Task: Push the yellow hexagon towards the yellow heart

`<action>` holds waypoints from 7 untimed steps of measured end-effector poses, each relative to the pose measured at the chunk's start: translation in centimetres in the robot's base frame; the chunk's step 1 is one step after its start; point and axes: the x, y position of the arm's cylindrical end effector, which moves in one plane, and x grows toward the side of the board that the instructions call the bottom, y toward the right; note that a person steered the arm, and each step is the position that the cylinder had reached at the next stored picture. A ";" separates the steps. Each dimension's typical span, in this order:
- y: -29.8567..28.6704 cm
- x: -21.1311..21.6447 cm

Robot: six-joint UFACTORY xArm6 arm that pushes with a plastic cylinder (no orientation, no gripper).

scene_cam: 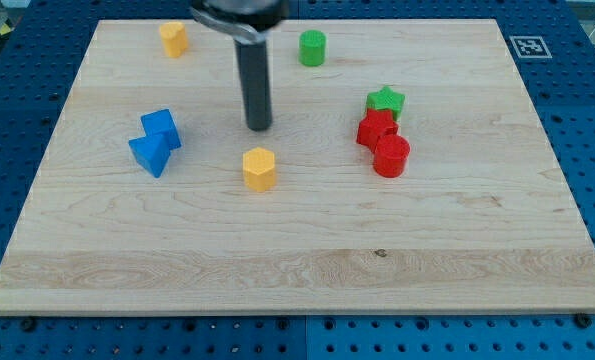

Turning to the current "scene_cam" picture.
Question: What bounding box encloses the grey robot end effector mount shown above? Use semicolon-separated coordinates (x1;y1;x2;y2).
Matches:
190;0;289;45

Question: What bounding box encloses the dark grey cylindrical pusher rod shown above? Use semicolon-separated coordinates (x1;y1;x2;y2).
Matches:
234;40;272;131

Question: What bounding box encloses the yellow heart block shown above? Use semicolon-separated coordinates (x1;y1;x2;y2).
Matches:
159;21;189;58

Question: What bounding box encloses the yellow hexagon block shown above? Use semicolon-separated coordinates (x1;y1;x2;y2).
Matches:
242;147;277;192

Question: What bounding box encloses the green cylinder block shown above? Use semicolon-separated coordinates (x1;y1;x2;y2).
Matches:
298;29;327;67

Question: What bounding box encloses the blue cube block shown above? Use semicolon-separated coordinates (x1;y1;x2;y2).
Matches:
141;108;182;150

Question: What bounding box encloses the green star block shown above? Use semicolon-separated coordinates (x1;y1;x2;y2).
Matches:
366;86;406;122

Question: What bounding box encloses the red star block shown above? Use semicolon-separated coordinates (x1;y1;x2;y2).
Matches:
356;108;399;152

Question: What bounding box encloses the blue triangle block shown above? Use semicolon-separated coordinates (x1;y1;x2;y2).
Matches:
128;134;171;178

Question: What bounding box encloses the red cylinder block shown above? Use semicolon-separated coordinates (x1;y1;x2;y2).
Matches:
373;134;411;178

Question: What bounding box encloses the light wooden board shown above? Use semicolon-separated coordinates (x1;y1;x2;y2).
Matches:
0;19;595;316

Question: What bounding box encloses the white fiducial marker tag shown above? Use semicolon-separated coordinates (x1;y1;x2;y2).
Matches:
509;35;552;59

